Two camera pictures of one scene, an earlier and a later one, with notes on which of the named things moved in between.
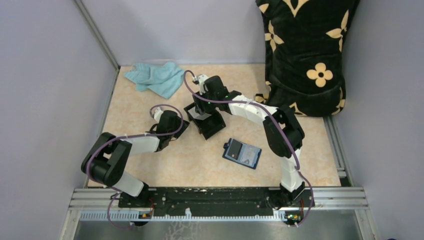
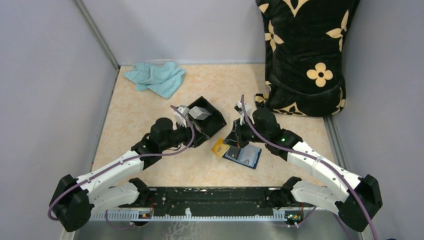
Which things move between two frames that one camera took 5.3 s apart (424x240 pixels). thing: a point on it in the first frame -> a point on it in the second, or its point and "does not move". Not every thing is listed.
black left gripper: [185, 125] -> [199, 137]
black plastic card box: [207, 126] does not move
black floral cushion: [304, 42] does not move
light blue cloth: [164, 80] does not move
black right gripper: [200, 107] -> [235, 137]
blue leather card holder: [242, 153] does not move
